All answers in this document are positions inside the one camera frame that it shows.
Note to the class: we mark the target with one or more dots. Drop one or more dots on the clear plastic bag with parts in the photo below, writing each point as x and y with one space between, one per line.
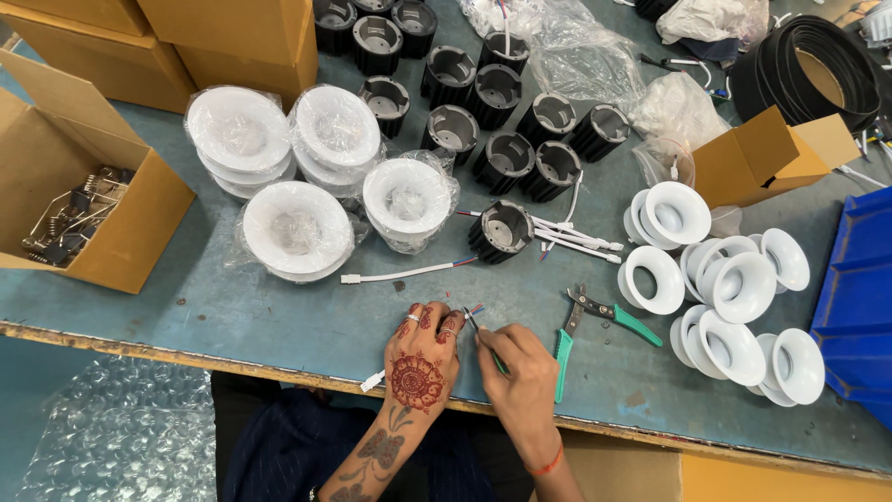
672 111

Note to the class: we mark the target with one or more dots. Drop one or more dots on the person's left hand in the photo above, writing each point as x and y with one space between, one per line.
418 380

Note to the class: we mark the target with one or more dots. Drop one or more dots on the plastic-wrapped stack of white rings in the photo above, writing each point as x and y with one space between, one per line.
408 199
296 230
336 125
237 129

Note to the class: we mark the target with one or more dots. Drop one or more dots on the bubble wrap sheet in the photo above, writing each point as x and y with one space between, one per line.
125 432

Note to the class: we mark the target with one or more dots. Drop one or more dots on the person's right fingers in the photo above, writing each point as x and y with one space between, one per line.
496 341

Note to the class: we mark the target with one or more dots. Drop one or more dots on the pile of metal spring clips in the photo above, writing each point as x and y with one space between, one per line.
73 219

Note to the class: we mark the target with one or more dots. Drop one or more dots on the closed brown cardboard carton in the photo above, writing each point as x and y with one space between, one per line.
237 35
104 63

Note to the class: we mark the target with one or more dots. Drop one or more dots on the stack of large black rings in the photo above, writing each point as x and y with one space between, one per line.
773 63

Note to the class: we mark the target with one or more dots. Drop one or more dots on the group of bare white reflector rings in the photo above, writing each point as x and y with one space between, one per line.
735 286

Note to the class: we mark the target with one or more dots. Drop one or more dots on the small open cardboard box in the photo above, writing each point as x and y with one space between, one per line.
745 160

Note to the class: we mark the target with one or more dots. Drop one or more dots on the person's dark striped clothing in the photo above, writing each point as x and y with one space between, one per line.
279 446

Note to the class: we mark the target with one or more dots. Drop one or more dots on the group of black heat sink housings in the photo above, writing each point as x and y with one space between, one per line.
502 157

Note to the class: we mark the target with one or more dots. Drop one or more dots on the clear crumpled plastic bag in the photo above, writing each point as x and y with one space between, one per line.
578 56

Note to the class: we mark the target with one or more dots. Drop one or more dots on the person's right hand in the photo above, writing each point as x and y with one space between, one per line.
526 390

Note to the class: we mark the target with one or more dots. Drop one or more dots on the white plastic bag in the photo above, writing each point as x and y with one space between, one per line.
711 17

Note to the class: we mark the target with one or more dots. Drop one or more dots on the blue plastic bin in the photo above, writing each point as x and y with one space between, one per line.
857 314

